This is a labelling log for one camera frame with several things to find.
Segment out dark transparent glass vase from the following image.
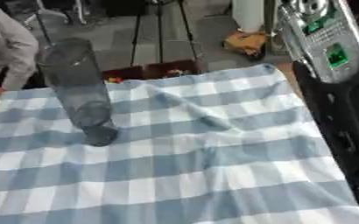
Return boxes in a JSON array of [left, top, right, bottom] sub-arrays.
[[35, 37, 122, 148]]

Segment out dark red box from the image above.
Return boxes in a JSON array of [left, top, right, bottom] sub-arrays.
[[144, 59, 206, 80], [101, 66, 148, 84]]

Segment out black tripod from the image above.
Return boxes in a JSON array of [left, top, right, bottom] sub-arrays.
[[129, 0, 201, 67]]

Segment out white column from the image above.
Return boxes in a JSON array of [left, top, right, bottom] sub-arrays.
[[229, 0, 267, 33]]

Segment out person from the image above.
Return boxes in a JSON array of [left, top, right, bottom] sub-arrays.
[[0, 0, 40, 92]]

